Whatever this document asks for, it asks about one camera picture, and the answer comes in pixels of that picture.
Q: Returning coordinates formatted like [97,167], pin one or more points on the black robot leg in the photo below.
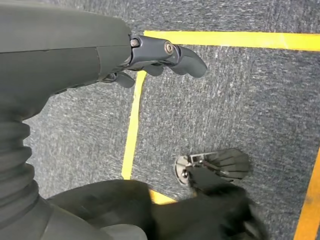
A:
[200,215]

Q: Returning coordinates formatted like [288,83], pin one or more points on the black metal robot foot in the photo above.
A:
[225,165]

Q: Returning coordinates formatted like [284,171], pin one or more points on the yellow floor tape square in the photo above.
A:
[225,39]

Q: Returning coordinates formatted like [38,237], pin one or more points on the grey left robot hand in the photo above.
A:
[62,49]

